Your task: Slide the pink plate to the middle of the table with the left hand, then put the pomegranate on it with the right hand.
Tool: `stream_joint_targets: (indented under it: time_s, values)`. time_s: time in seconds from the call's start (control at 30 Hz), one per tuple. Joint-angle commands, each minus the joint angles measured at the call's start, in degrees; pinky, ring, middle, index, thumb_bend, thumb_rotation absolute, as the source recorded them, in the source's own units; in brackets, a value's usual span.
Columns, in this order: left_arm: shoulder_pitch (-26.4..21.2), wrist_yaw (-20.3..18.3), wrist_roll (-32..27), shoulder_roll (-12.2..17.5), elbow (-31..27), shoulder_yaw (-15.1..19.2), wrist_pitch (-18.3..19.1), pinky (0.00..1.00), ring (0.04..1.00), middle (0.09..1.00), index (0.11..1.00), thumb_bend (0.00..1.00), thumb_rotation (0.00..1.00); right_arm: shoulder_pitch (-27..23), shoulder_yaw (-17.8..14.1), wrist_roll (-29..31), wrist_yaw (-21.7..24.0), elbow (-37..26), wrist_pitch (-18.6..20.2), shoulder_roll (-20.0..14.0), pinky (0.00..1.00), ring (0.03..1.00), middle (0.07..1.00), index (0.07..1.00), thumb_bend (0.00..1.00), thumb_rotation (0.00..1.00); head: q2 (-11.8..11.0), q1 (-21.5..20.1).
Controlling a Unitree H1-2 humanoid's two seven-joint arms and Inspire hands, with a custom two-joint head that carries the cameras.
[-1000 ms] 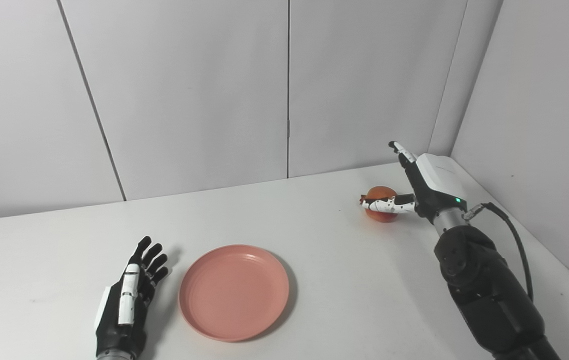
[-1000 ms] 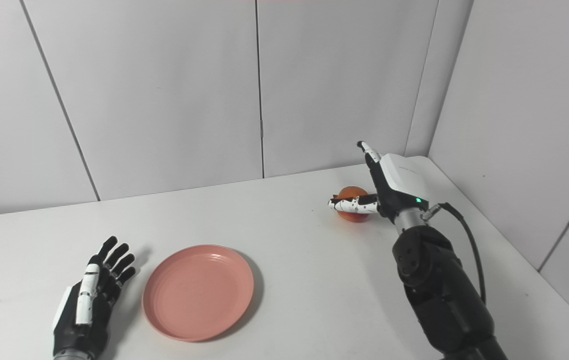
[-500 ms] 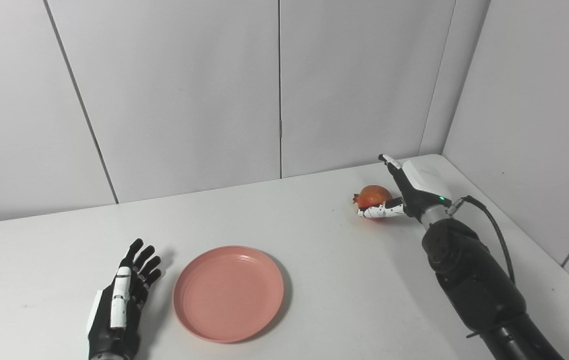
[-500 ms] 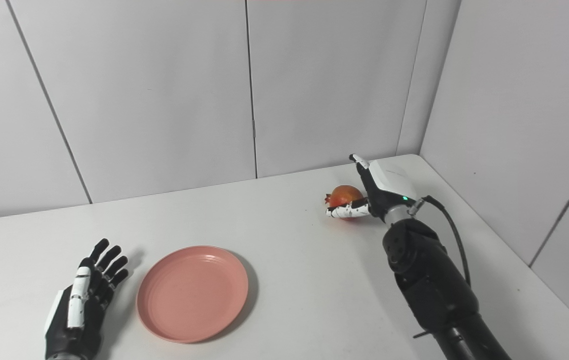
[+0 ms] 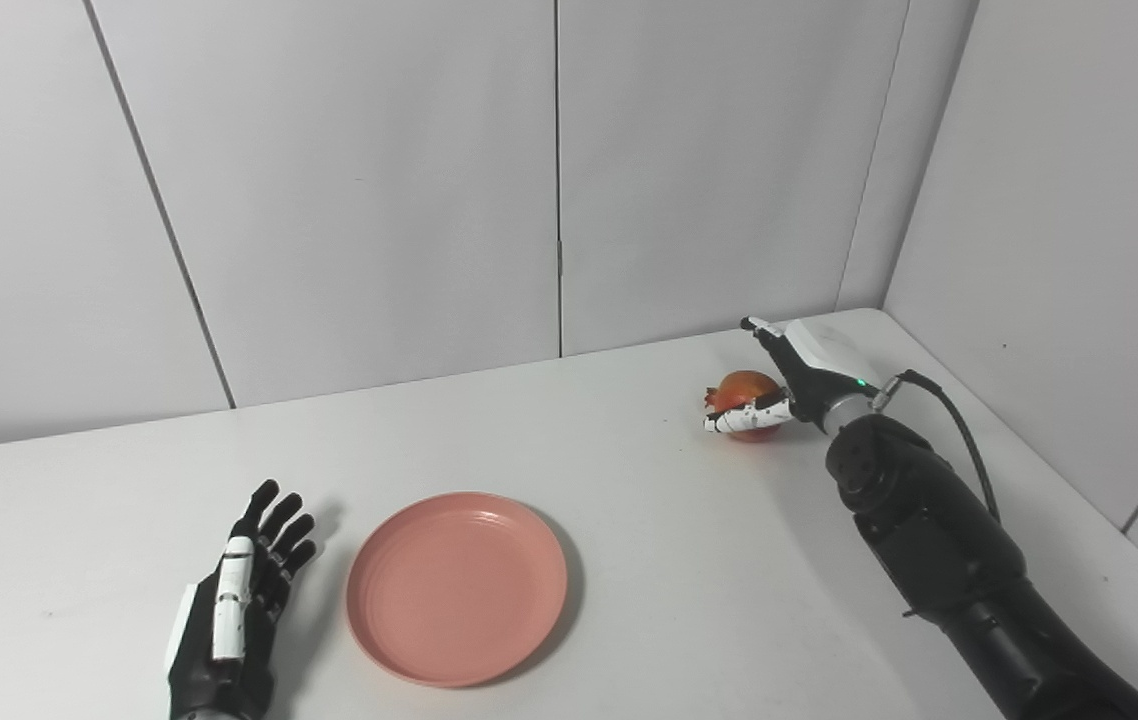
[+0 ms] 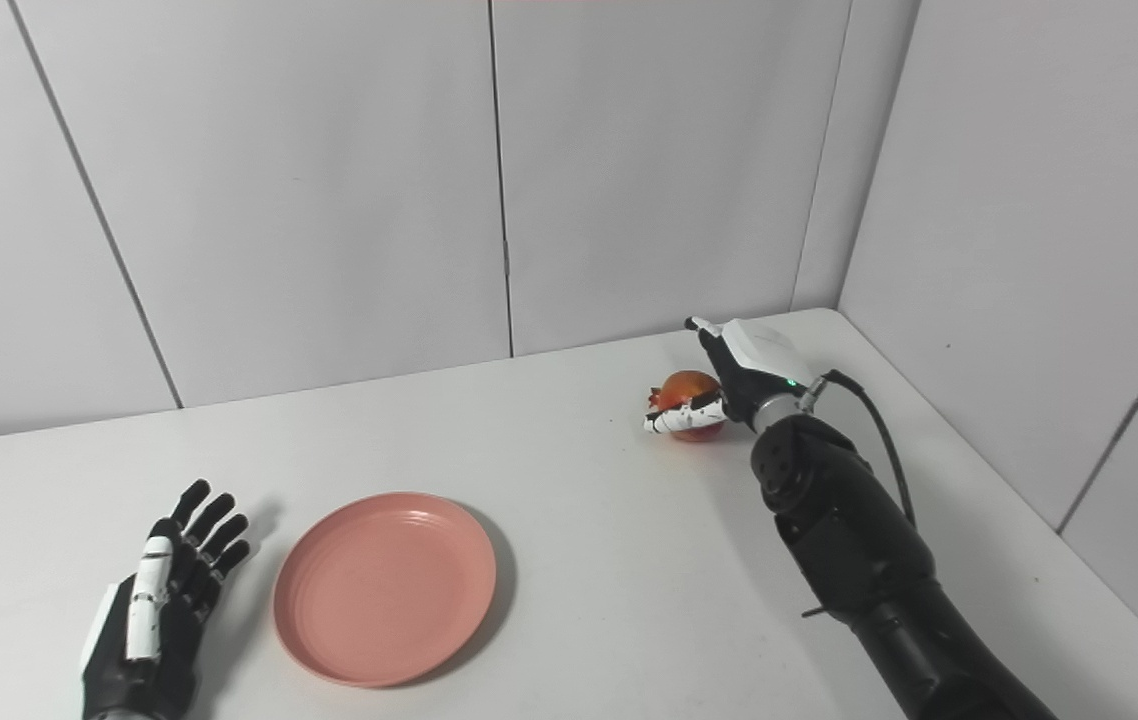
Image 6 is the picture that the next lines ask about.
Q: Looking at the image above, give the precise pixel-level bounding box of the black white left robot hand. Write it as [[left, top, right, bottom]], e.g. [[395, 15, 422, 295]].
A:
[[79, 479, 252, 720]]

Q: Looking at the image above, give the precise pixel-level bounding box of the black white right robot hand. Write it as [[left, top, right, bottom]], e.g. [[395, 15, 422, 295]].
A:
[[643, 316, 818, 437]]

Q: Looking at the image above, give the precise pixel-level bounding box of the red orange pomegranate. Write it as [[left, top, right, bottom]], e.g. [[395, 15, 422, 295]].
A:
[[647, 370, 727, 443]]

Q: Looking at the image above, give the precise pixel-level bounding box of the pink round plate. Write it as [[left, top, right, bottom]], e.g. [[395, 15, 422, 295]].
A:
[[273, 491, 498, 689]]

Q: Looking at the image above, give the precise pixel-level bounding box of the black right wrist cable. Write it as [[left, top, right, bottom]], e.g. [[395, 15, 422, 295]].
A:
[[797, 369, 918, 531]]

